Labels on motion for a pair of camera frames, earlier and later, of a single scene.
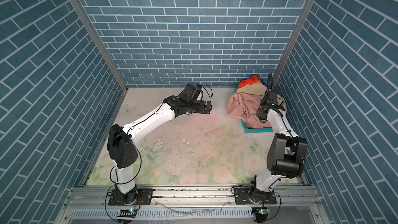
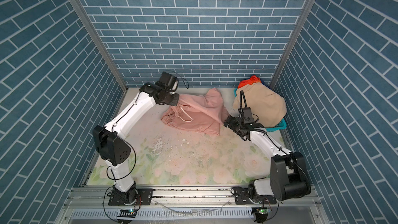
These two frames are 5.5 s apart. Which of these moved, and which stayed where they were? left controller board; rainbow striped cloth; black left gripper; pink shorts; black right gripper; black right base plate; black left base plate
Moved: black right gripper; black left gripper; pink shorts
Stayed: black left base plate; rainbow striped cloth; left controller board; black right base plate
